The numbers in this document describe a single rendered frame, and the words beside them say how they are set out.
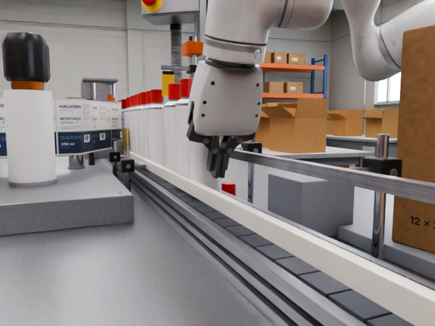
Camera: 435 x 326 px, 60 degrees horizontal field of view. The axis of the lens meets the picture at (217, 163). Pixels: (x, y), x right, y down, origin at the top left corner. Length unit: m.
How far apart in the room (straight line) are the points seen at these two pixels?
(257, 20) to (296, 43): 9.42
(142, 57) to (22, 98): 7.97
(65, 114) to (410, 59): 0.80
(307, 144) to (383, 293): 2.43
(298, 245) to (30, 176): 0.60
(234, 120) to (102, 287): 0.27
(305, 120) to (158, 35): 6.56
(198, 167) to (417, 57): 0.34
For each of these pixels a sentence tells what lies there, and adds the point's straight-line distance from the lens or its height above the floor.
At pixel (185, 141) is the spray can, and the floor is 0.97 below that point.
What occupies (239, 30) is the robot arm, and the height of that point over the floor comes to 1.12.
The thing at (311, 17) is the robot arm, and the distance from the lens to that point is 0.51.
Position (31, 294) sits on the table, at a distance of 0.45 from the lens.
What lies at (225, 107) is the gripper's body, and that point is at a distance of 0.52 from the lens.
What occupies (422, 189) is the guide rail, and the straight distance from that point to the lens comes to 0.32.
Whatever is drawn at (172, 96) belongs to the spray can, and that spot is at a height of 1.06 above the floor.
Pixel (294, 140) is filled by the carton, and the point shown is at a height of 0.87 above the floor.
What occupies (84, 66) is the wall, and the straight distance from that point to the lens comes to 8.68.
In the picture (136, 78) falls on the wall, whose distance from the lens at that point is 8.56.
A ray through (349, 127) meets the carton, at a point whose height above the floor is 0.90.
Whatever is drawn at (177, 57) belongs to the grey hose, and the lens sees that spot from 1.13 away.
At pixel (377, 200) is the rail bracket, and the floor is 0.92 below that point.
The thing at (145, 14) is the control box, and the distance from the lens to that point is 1.10.
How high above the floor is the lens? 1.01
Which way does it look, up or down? 7 degrees down
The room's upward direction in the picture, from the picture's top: straight up
